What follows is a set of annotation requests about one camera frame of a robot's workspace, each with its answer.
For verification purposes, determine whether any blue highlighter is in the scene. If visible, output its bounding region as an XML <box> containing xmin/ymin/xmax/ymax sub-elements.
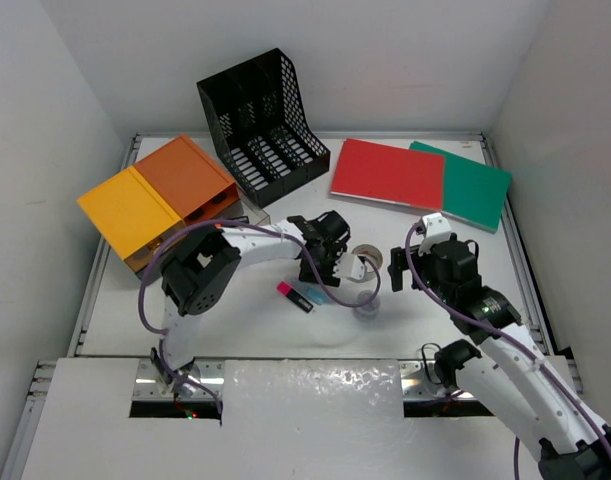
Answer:
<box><xmin>306</xmin><ymin>287</ymin><xmax>327</xmax><ymax>306</ymax></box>

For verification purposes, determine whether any pink highlighter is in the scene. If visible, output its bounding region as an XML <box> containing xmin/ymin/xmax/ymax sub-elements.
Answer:
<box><xmin>276</xmin><ymin>281</ymin><xmax>313</xmax><ymax>313</ymax></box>

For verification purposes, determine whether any clear grey drawer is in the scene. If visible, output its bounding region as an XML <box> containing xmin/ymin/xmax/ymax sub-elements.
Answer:
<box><xmin>224</xmin><ymin>200</ymin><xmax>271</xmax><ymax>226</ymax></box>

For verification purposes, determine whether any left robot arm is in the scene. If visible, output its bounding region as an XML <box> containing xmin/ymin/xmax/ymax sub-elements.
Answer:
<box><xmin>137</xmin><ymin>210</ymin><xmax>365</xmax><ymax>398</ymax></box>

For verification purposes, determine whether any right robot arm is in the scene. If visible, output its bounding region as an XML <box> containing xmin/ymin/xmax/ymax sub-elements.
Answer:
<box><xmin>388</xmin><ymin>224</ymin><xmax>611</xmax><ymax>479</ymax></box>

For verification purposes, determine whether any white tape roll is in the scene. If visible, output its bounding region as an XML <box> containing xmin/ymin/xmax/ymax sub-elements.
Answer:
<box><xmin>351</xmin><ymin>244</ymin><xmax>383</xmax><ymax>283</ymax></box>

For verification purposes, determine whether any small clear jar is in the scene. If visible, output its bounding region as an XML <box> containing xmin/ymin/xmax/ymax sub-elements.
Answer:
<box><xmin>354</xmin><ymin>290</ymin><xmax>381</xmax><ymax>321</ymax></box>

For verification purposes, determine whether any red notebook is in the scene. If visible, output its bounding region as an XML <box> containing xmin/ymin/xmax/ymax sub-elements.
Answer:
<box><xmin>330</xmin><ymin>139</ymin><xmax>445</xmax><ymax>210</ymax></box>

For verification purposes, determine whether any green notebook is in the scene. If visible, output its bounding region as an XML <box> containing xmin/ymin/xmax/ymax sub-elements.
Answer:
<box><xmin>410</xmin><ymin>141</ymin><xmax>511</xmax><ymax>232</ymax></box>

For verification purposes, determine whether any black mesh file rack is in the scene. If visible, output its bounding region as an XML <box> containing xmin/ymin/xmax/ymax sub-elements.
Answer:
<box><xmin>197</xmin><ymin>48</ymin><xmax>331</xmax><ymax>208</ymax></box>

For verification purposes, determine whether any orange yellow drawer organizer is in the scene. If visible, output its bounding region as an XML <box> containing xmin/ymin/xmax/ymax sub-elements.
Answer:
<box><xmin>77</xmin><ymin>135</ymin><xmax>239</xmax><ymax>275</ymax></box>

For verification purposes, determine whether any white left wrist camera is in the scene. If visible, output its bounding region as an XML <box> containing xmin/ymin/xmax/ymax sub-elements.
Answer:
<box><xmin>333</xmin><ymin>253</ymin><xmax>367</xmax><ymax>283</ymax></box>

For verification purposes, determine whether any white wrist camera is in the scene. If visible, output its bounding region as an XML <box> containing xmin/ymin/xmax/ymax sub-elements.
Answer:
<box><xmin>419</xmin><ymin>213</ymin><xmax>453</xmax><ymax>255</ymax></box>
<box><xmin>333</xmin><ymin>253</ymin><xmax>367</xmax><ymax>283</ymax></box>

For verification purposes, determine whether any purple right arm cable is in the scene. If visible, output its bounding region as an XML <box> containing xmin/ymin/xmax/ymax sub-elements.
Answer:
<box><xmin>404</xmin><ymin>222</ymin><xmax>611</xmax><ymax>480</ymax></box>

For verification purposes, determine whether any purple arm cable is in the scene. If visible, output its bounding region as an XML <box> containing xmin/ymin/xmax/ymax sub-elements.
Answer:
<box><xmin>138</xmin><ymin>221</ymin><xmax>383</xmax><ymax>416</ymax></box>
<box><xmin>404</xmin><ymin>222</ymin><xmax>611</xmax><ymax>480</ymax></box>

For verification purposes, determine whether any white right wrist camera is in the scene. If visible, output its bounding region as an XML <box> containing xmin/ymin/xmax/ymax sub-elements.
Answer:
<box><xmin>419</xmin><ymin>213</ymin><xmax>453</xmax><ymax>255</ymax></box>

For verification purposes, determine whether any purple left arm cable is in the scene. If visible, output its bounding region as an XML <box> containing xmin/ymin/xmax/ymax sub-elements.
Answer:
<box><xmin>138</xmin><ymin>221</ymin><xmax>383</xmax><ymax>416</ymax></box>

